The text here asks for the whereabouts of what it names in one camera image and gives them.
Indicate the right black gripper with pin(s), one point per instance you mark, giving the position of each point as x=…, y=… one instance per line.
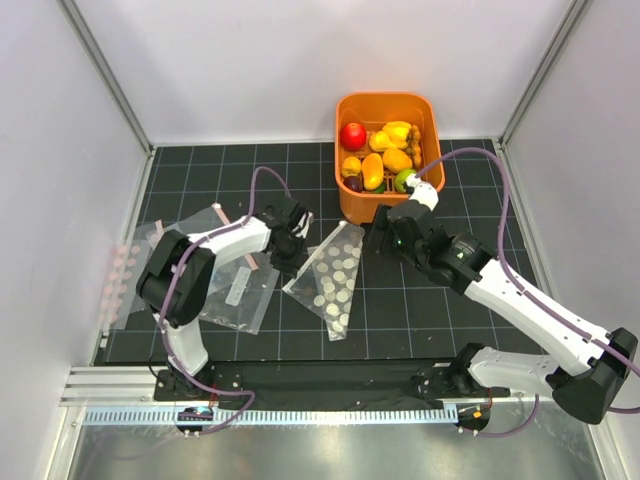
x=383, y=225

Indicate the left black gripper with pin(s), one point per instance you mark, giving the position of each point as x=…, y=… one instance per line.
x=290, y=267

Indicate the white dotted zip bag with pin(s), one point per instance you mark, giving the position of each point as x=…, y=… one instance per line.
x=326, y=282

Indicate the yellow mango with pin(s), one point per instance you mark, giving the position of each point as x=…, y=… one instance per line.
x=372, y=170

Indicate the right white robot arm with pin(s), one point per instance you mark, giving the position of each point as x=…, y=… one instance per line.
x=584, y=365

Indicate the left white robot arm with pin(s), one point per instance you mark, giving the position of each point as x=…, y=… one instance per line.
x=175, y=280

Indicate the blue zipper clear bag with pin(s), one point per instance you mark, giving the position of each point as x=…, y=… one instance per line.
x=239, y=293

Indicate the pink dotted zip bag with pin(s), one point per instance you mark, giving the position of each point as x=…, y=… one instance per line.
x=121, y=300

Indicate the green apple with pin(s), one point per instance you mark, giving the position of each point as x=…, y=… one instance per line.
x=400, y=180

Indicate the dark purple plum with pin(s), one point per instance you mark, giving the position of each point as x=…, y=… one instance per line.
x=353, y=183

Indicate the black grid mat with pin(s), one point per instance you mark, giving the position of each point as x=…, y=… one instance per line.
x=396, y=312

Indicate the small orange fruit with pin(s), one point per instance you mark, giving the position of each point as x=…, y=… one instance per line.
x=351, y=167

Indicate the yellow pear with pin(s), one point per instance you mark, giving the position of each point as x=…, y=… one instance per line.
x=380, y=141

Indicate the yellow bell pepper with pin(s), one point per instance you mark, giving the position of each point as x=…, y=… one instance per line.
x=398, y=132

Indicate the red apple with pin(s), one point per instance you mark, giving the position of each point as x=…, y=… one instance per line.
x=353, y=136

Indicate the orange plastic basket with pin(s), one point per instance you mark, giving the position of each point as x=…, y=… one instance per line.
x=373, y=110

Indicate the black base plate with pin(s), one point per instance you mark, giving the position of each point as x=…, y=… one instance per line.
x=340, y=385

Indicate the white slotted cable duct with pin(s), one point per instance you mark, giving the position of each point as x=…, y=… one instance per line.
x=200, y=416

